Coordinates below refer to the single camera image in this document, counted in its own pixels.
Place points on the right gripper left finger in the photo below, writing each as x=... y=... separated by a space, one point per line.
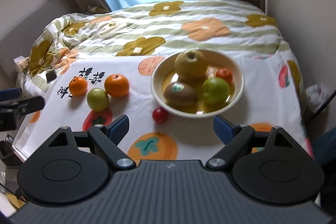
x=106 y=140

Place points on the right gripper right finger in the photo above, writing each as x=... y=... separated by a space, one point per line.
x=234 y=138

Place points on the green apple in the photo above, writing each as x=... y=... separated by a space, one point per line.
x=215 y=91
x=97 y=99

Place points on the large orange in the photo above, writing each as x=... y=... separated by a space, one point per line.
x=117 y=85

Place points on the cherry tomato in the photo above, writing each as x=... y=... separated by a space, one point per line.
x=160 y=115

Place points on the medium orange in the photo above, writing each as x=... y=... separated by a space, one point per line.
x=78 y=86

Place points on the small mandarin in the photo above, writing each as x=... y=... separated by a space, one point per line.
x=225 y=74

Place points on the brown kiwi with sticker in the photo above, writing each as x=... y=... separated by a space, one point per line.
x=180 y=94

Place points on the yellow pear apple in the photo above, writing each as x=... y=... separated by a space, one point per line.
x=191 y=65

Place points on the small patterned box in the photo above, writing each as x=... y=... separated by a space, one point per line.
x=21 y=63

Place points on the black phone on duvet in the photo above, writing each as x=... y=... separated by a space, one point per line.
x=51 y=76

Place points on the white fruit print cloth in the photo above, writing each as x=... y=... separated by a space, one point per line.
x=179 y=126

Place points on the black floor lamp pole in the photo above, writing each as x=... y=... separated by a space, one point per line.
x=326 y=103

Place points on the cream yellow duck bowl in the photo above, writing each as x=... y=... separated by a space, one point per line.
x=165 y=74

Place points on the crumpled white plastic bag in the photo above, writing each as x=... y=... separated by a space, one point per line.
x=317 y=95

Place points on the floral striped duvet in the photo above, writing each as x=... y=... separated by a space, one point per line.
x=236 y=28

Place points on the yellow floral pillow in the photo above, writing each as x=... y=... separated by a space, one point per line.
x=96 y=10

